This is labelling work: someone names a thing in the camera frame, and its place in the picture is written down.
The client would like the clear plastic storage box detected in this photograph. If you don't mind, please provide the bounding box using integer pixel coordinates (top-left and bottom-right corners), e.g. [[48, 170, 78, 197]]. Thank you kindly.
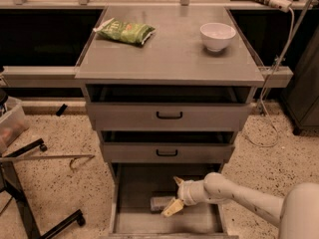
[[0, 97, 29, 153]]

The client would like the white ceramic bowl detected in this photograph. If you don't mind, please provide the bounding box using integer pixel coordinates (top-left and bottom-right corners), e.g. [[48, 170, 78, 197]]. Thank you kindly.
[[200, 23, 236, 52]]

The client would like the top grey drawer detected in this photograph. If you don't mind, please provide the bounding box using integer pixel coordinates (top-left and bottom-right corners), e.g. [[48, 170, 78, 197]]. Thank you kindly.
[[86, 84, 251, 131]]

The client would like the blue plastic bottle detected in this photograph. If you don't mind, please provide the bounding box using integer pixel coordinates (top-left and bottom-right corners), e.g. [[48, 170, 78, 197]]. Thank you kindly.
[[150, 196, 175, 212]]

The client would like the dark grey side cabinet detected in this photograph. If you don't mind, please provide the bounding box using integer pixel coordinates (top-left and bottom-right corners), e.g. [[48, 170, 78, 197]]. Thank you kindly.
[[281, 27, 319, 135]]

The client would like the grey drawer cabinet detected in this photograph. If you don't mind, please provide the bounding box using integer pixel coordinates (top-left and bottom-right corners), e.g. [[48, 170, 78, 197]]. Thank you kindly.
[[75, 5, 265, 239]]

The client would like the metal hooked rod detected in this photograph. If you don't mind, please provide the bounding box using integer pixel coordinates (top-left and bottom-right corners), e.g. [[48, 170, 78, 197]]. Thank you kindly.
[[0, 154, 95, 166]]

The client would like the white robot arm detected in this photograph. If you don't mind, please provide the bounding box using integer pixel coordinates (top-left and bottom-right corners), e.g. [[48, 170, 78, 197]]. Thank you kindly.
[[161, 172, 319, 239]]

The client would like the middle grey drawer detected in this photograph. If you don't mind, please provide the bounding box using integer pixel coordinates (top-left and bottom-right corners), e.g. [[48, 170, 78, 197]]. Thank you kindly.
[[101, 130, 234, 163]]

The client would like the white power cable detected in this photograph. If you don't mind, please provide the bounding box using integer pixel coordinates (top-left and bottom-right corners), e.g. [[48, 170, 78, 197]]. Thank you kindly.
[[243, 7, 297, 148]]

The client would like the green chip bag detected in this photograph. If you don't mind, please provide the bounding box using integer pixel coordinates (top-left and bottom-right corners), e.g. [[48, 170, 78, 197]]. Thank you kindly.
[[94, 18, 156, 46]]

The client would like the black rolling stand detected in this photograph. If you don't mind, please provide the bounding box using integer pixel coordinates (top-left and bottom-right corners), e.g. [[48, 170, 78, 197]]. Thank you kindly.
[[0, 138, 86, 239]]

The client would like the bottom grey drawer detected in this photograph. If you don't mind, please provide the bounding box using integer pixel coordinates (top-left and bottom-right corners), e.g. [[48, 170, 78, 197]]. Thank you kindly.
[[108, 163, 239, 239]]

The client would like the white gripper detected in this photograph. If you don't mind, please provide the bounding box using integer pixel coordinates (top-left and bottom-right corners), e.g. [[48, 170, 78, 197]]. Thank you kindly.
[[161, 176, 208, 217]]

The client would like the grey drawer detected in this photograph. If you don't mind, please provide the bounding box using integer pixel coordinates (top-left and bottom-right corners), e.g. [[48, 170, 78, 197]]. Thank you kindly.
[[108, 163, 239, 239], [101, 130, 234, 163], [86, 84, 251, 131]]

